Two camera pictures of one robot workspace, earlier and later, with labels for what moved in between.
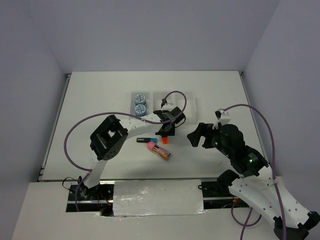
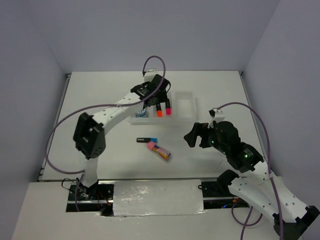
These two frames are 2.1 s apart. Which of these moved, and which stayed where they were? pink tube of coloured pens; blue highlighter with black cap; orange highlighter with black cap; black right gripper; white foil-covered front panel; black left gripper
Moved: orange highlighter with black cap; black left gripper
Stayed: black right gripper; white foil-covered front panel; pink tube of coloured pens; blue highlighter with black cap
